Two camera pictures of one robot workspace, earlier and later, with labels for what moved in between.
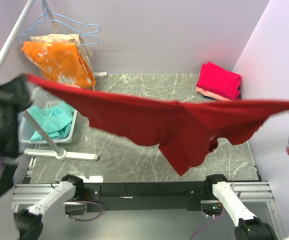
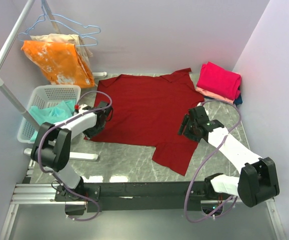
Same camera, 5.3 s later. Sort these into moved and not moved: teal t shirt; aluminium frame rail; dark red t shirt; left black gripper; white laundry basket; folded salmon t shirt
Moved: left black gripper; dark red t shirt
Not moved: white laundry basket; folded salmon t shirt; aluminium frame rail; teal t shirt
